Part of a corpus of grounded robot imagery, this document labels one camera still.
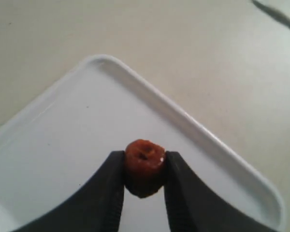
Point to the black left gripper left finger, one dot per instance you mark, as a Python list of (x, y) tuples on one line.
[(95, 207)]

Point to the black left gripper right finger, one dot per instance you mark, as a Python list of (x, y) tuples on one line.
[(193, 207)]

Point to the white rectangular plastic tray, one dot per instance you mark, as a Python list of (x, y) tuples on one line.
[(54, 145)]

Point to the thin metal skewer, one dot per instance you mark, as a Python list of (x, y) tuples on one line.
[(274, 13)]

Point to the brown meatball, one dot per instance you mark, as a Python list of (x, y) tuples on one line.
[(144, 168)]

